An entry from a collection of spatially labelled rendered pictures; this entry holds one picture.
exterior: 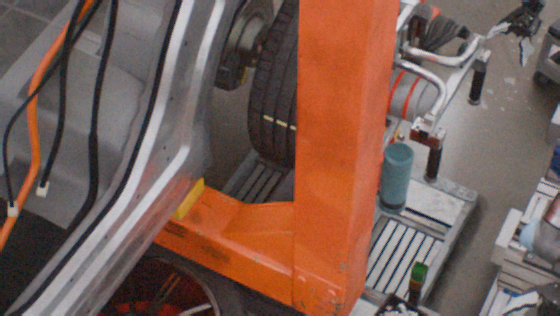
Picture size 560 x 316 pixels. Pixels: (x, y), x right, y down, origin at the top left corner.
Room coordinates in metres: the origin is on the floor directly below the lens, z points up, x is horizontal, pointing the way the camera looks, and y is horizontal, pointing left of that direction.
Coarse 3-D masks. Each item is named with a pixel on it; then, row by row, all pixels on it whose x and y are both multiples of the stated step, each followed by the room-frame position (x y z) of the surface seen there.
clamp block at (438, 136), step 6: (420, 120) 1.90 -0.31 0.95; (414, 126) 1.88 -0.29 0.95; (420, 126) 1.88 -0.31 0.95; (438, 126) 1.88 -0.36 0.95; (414, 132) 1.86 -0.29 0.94; (432, 132) 1.86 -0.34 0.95; (438, 132) 1.86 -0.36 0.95; (444, 132) 1.86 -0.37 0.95; (414, 138) 1.86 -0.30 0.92; (420, 138) 1.86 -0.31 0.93; (432, 138) 1.84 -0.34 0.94; (438, 138) 1.84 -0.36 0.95; (444, 138) 1.86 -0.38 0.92; (426, 144) 1.85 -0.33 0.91; (432, 144) 1.84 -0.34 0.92; (438, 144) 1.83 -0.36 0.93; (438, 150) 1.83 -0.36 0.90
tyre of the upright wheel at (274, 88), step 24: (288, 0) 2.13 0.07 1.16; (288, 24) 2.07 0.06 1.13; (264, 48) 2.03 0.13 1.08; (288, 48) 2.01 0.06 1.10; (264, 72) 1.98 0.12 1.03; (288, 72) 1.96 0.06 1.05; (264, 96) 1.95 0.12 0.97; (288, 96) 1.92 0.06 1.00; (264, 120) 1.92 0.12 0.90; (288, 120) 1.90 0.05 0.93; (264, 144) 1.92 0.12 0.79; (288, 144) 1.89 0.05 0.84
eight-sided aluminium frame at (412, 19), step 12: (408, 0) 2.20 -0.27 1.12; (420, 0) 2.22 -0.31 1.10; (408, 12) 2.15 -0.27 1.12; (420, 12) 2.24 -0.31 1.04; (432, 12) 2.34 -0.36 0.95; (408, 24) 2.33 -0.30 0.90; (396, 36) 2.08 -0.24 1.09; (408, 36) 2.33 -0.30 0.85; (420, 36) 2.32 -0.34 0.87; (408, 60) 2.32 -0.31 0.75; (420, 60) 2.31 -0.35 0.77; (396, 120) 2.19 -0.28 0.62; (384, 144) 2.09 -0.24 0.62
